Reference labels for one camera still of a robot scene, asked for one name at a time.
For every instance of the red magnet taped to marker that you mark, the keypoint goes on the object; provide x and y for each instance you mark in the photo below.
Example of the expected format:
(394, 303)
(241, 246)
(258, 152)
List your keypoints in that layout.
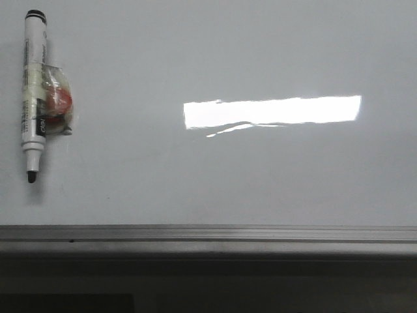
(58, 111)

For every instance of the white whiteboard marker pen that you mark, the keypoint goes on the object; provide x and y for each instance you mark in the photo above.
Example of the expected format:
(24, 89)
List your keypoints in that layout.
(33, 124)

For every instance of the white whiteboard surface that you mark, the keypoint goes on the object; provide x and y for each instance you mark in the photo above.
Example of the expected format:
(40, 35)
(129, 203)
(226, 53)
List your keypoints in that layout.
(219, 112)

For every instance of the aluminium whiteboard frame rail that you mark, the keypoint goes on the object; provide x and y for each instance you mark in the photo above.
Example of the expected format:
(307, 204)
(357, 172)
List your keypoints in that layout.
(209, 242)

